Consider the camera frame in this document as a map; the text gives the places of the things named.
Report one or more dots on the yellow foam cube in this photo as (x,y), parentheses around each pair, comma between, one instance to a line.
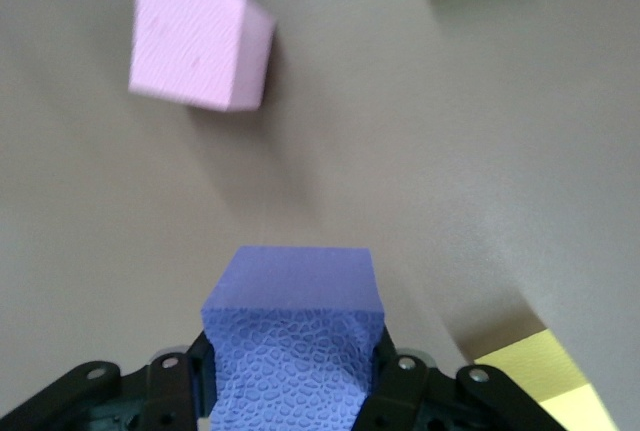
(550,376)

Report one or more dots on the purple foam cube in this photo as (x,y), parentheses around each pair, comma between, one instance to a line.
(295,301)

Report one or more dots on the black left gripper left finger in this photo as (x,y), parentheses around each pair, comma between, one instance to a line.
(100,396)

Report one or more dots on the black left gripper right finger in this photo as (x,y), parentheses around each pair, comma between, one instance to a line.
(450,401)

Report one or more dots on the brown table cover mat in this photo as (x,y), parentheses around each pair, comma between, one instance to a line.
(400,151)

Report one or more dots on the pink foam cube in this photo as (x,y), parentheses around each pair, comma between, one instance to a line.
(195,41)

